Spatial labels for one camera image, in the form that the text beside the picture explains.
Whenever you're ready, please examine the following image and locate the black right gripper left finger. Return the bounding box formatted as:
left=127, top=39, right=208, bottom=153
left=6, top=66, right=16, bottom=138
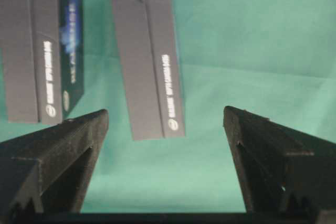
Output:
left=1, top=109, right=109, bottom=214

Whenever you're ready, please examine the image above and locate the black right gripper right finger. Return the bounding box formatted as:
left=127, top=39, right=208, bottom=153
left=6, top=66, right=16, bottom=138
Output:
left=223, top=106, right=335, bottom=214

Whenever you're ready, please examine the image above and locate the black RealSense box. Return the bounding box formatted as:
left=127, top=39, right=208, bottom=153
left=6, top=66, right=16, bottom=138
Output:
left=1, top=0, right=84, bottom=125
left=111, top=0, right=185, bottom=141

